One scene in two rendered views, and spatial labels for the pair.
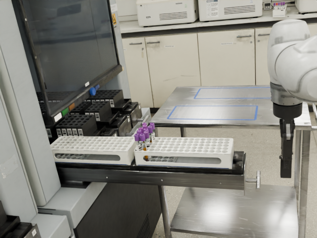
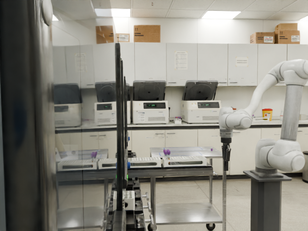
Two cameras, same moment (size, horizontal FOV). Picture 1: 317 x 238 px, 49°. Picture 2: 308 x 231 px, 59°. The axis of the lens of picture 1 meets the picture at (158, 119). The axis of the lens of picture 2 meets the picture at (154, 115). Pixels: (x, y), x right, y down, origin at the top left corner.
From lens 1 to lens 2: 1.12 m
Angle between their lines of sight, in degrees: 30
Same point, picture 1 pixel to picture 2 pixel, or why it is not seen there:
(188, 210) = (161, 215)
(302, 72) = (240, 118)
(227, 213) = (182, 214)
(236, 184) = (209, 172)
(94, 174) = (143, 172)
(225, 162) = (204, 162)
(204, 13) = (136, 119)
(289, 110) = (228, 139)
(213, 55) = (140, 144)
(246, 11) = (160, 119)
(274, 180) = not seen: hidden behind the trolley
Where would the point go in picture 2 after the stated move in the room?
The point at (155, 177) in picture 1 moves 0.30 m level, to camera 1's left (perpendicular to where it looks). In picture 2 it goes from (174, 171) to (132, 177)
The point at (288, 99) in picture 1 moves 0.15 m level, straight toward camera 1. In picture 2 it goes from (228, 135) to (235, 138)
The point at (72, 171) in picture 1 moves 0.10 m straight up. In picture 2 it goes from (131, 171) to (131, 156)
